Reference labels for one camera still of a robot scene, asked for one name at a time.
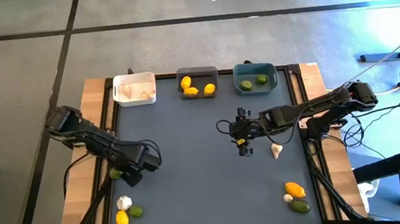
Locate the white plastic basket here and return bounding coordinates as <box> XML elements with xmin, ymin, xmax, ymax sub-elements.
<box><xmin>111</xmin><ymin>71</ymin><xmax>159</xmax><ymax>108</ymax></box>

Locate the dark green avocado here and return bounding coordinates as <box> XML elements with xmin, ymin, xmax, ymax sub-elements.
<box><xmin>288</xmin><ymin>198</ymin><xmax>312</xmax><ymax>216</ymax></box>

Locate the teal plastic basket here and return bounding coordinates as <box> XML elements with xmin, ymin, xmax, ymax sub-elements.
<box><xmin>232</xmin><ymin>60</ymin><xmax>280</xmax><ymax>97</ymax></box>

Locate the black table frame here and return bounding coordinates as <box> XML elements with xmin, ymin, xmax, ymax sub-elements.
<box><xmin>48</xmin><ymin>55</ymin><xmax>368</xmax><ymax>224</ymax></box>

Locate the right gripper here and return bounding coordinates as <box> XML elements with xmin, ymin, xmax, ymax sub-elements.
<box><xmin>227</xmin><ymin>105</ymin><xmax>268</xmax><ymax>158</ymax></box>

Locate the yellow lemon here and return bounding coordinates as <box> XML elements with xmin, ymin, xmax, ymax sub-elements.
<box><xmin>114</xmin><ymin>209</ymin><xmax>130</xmax><ymax>224</ymax></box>
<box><xmin>202</xmin><ymin>83</ymin><xmax>218</xmax><ymax>96</ymax></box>
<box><xmin>182</xmin><ymin>86</ymin><xmax>201</xmax><ymax>97</ymax></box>
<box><xmin>179</xmin><ymin>75</ymin><xmax>193</xmax><ymax>90</ymax></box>

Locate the white cable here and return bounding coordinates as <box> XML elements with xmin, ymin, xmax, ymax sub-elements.
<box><xmin>321</xmin><ymin>26</ymin><xmax>400</xmax><ymax>95</ymax></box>

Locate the black floor stand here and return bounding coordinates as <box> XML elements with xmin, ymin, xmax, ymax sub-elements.
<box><xmin>357</xmin><ymin>31</ymin><xmax>400</xmax><ymax>65</ymax></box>

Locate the white plastic stool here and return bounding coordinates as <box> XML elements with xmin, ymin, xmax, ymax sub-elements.
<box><xmin>357</xmin><ymin>179</ymin><xmax>384</xmax><ymax>215</ymax></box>

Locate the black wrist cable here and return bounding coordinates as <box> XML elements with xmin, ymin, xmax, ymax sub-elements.
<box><xmin>215</xmin><ymin>111</ymin><xmax>302</xmax><ymax>154</ymax></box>
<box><xmin>138</xmin><ymin>137</ymin><xmax>164</xmax><ymax>170</ymax></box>

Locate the large orange-yellow lemon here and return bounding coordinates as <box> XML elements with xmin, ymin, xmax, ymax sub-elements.
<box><xmin>284</xmin><ymin>180</ymin><xmax>307</xmax><ymax>200</ymax></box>

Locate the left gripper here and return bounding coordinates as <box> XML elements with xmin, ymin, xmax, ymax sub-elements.
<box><xmin>118</xmin><ymin>140</ymin><xmax>164</xmax><ymax>189</ymax></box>

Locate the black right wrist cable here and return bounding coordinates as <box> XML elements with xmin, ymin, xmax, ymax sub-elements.
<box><xmin>215</xmin><ymin>111</ymin><xmax>302</xmax><ymax>154</ymax></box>

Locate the green lime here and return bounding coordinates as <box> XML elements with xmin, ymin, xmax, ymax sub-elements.
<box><xmin>255</xmin><ymin>73</ymin><xmax>269</xmax><ymax>86</ymax></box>
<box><xmin>239</xmin><ymin>79</ymin><xmax>254</xmax><ymax>93</ymax></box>
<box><xmin>108</xmin><ymin>167</ymin><xmax>122</xmax><ymax>180</ymax></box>
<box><xmin>127</xmin><ymin>204</ymin><xmax>145</xmax><ymax>220</ymax></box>

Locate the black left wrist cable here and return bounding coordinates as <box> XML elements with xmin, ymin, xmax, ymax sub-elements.
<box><xmin>138</xmin><ymin>137</ymin><xmax>164</xmax><ymax>170</ymax></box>

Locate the black power cable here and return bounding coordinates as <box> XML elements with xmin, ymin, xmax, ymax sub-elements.
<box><xmin>338</xmin><ymin>102</ymin><xmax>400</xmax><ymax>157</ymax></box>

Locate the grey translucent basket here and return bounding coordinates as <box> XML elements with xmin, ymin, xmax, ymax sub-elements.
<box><xmin>174</xmin><ymin>64</ymin><xmax>221</xmax><ymax>102</ymax></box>

